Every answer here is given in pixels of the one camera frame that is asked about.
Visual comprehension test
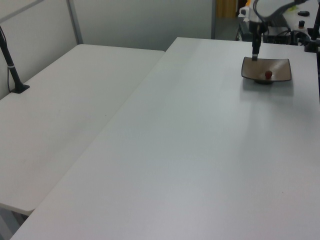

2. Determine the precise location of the grey metal partition post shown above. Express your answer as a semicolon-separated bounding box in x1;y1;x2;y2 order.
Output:
66;0;84;46

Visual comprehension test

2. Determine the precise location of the black clamp stand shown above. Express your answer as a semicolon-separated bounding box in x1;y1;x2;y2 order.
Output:
303;0;320;53

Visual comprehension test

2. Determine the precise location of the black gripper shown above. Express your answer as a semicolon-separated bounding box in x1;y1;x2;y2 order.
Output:
249;20;269;62

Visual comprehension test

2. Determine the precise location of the black camera pole stand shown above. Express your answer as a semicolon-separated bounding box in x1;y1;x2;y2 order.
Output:
0;24;31;95

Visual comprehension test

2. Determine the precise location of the yellow curtain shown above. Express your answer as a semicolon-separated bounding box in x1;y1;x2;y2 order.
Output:
215;0;237;19

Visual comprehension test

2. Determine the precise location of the brown square ceramic plate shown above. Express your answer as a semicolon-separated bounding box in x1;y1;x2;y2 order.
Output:
240;56;293;86

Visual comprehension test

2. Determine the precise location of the black electronics box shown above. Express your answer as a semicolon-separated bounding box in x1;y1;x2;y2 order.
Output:
262;26;305;46

